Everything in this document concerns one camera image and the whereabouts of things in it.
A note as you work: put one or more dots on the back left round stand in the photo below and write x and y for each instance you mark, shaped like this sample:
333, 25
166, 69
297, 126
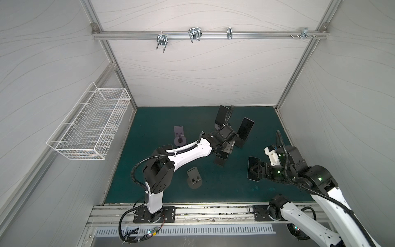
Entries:
179, 139

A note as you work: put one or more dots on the dark centre stand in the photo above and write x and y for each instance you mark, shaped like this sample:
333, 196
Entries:
220, 161

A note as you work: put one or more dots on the green table mat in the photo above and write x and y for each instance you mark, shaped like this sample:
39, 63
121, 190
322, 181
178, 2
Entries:
152, 127

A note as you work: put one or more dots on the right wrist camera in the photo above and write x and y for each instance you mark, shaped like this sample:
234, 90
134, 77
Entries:
273, 156

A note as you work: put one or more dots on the aluminium crossbar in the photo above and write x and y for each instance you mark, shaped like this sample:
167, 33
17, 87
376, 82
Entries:
206, 35

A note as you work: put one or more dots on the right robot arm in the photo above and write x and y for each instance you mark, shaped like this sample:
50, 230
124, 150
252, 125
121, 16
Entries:
319, 183

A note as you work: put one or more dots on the right metal clamp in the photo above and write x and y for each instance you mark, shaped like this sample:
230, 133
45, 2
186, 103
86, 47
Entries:
304, 35

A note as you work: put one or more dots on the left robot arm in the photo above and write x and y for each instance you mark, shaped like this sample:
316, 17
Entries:
159, 169

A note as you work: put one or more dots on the left metal clamp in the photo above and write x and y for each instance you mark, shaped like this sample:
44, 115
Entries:
162, 40

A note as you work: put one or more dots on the white phone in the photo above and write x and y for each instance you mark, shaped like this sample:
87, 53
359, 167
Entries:
222, 154

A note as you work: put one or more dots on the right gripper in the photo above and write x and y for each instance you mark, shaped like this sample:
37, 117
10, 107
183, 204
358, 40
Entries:
263, 170

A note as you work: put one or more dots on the round stand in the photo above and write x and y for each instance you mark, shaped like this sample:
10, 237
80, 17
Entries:
179, 139
218, 127
194, 178

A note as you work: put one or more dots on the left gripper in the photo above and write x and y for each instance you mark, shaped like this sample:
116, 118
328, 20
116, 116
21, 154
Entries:
230, 146

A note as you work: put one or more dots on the white slotted cable duct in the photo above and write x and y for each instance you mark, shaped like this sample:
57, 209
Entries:
191, 230

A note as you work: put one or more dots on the white wire basket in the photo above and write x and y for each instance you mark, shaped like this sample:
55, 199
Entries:
88, 131

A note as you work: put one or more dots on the purple phone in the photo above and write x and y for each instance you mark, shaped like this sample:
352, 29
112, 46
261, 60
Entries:
245, 128

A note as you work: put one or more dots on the teal phone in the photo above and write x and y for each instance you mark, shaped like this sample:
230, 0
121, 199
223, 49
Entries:
254, 169

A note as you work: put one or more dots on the metal clamp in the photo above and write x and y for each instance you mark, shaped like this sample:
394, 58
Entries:
195, 33
304, 35
229, 33
162, 40

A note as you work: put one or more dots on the dark angular stand right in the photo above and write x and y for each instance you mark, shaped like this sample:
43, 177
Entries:
239, 142

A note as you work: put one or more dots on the back centre round stand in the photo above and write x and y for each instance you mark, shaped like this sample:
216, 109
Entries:
218, 127

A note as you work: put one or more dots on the back centre phone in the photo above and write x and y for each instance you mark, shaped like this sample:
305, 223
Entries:
222, 116

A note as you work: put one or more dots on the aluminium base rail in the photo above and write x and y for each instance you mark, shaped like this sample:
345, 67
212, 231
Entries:
185, 214

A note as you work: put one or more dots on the front left round stand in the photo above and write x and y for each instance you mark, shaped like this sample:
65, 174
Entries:
194, 178

